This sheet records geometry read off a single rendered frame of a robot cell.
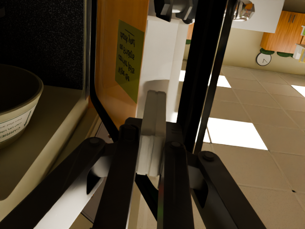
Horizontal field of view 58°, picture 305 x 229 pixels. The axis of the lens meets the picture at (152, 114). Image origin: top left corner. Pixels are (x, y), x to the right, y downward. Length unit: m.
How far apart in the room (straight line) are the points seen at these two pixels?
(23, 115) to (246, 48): 5.84
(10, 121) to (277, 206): 2.27
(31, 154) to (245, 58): 5.89
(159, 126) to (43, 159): 0.20
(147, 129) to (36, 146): 0.20
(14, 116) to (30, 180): 0.07
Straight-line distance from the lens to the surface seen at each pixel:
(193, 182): 0.16
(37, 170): 0.33
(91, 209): 0.36
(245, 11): 0.23
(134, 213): 0.43
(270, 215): 2.34
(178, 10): 0.20
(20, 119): 0.32
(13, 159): 0.32
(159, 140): 0.16
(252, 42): 6.06
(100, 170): 0.16
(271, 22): 5.37
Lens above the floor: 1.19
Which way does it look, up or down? 26 degrees up
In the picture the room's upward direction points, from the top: 172 degrees counter-clockwise
